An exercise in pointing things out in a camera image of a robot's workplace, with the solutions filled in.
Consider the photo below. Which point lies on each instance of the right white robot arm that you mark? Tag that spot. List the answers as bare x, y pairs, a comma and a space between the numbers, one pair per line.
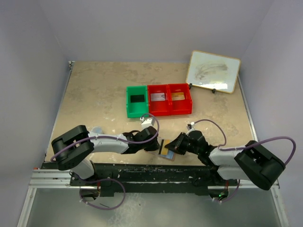
256, 164

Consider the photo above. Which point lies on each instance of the green plastic bin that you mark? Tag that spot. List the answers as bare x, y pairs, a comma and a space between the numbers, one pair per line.
136, 110

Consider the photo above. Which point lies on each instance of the gold card from holder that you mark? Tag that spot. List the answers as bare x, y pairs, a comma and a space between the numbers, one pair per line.
162, 150

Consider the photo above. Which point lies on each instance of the right red plastic bin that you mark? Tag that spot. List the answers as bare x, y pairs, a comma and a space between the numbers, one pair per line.
182, 107

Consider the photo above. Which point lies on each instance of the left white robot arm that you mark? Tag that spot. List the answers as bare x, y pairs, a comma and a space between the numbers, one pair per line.
72, 148

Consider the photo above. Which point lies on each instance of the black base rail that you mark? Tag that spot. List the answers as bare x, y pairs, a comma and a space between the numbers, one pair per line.
136, 178

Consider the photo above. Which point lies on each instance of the gold card in red bin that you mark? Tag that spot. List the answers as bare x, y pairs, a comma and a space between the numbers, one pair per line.
177, 96

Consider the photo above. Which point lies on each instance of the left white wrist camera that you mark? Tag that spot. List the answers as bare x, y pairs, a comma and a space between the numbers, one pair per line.
147, 122

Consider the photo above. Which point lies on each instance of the red plastic bin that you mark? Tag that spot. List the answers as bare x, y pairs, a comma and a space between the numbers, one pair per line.
159, 108
182, 107

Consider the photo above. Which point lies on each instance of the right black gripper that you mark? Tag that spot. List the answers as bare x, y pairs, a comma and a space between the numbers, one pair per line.
178, 143

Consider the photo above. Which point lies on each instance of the clear jar of paper clips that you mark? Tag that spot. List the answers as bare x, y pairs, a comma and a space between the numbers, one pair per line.
97, 130

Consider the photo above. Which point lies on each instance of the silver striped card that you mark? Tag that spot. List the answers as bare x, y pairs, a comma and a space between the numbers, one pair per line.
157, 97

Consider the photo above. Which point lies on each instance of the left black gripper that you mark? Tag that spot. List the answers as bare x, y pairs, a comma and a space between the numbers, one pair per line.
153, 141

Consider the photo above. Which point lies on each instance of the middle red plastic bin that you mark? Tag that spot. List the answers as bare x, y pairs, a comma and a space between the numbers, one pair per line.
159, 108

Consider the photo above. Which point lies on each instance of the small framed whiteboard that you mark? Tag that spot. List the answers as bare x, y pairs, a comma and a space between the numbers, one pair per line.
213, 71

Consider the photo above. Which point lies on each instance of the black card in green bin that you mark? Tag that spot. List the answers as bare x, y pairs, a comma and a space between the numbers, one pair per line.
137, 98

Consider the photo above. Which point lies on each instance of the pink leather card holder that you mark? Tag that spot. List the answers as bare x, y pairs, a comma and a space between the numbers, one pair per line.
170, 156

